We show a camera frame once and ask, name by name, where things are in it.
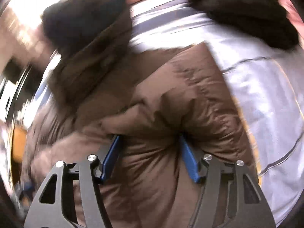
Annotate black jacket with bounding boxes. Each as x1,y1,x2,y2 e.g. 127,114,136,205
188,0,299,50

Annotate white blue striped bed sheet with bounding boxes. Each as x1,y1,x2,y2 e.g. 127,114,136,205
25,0,303,227

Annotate brown puffer jacket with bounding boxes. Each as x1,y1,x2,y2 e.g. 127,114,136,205
21,0,257,227

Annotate wooden nightstand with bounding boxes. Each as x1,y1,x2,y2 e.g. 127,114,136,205
11,126,27,164

